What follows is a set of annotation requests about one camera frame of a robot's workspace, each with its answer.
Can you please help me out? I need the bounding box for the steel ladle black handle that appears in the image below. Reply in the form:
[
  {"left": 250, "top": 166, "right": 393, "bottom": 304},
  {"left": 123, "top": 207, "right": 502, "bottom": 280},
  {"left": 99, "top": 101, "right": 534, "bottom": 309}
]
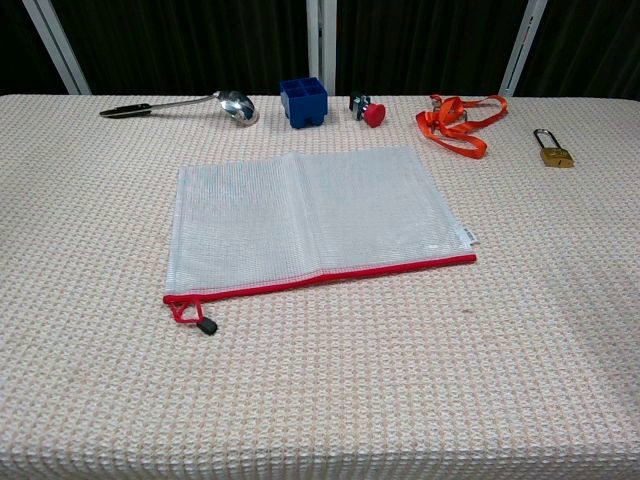
[{"left": 98, "top": 90, "right": 261, "bottom": 127}]

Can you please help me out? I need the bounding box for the blue plastic compartment box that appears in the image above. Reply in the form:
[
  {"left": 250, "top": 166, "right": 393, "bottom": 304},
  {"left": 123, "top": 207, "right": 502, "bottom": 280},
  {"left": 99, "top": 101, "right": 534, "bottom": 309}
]
[{"left": 279, "top": 76, "right": 329, "bottom": 130}]

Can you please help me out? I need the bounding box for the beige waffle tablecloth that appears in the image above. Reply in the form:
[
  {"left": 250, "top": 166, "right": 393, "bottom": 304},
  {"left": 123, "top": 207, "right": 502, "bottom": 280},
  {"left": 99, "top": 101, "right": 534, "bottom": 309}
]
[{"left": 0, "top": 93, "right": 640, "bottom": 480}]

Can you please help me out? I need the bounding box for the brass padlock long shackle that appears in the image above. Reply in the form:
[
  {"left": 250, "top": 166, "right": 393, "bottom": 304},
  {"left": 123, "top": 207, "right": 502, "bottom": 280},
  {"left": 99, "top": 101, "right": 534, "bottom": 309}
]
[{"left": 532, "top": 128, "right": 575, "bottom": 169}]

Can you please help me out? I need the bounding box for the red emergency stop button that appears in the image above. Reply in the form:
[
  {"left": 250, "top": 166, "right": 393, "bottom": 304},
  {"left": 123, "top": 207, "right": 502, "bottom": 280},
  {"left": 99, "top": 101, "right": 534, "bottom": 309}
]
[{"left": 348, "top": 91, "right": 387, "bottom": 129}]

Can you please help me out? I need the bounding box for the orange lanyard strap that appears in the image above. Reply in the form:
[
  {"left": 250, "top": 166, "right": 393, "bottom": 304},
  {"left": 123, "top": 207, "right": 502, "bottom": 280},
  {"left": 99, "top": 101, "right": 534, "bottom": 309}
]
[{"left": 415, "top": 93, "right": 509, "bottom": 160}]

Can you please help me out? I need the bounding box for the black pleated curtain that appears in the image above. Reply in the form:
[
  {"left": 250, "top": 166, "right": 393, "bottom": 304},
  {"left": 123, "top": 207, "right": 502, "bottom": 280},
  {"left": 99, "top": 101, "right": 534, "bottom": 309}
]
[{"left": 0, "top": 0, "right": 640, "bottom": 98}]

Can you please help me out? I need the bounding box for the white metal frame post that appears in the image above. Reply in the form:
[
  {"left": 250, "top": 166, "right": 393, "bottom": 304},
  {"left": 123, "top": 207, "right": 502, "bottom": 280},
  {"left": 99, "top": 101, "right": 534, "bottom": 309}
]
[
  {"left": 305, "top": 0, "right": 338, "bottom": 82},
  {"left": 498, "top": 0, "right": 549, "bottom": 98},
  {"left": 22, "top": 0, "right": 92, "bottom": 96}
]

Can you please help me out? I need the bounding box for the white mesh zip bag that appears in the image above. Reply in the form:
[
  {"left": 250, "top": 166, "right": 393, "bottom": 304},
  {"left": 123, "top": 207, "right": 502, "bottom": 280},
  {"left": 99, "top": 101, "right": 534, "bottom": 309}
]
[{"left": 162, "top": 146, "right": 479, "bottom": 307}]

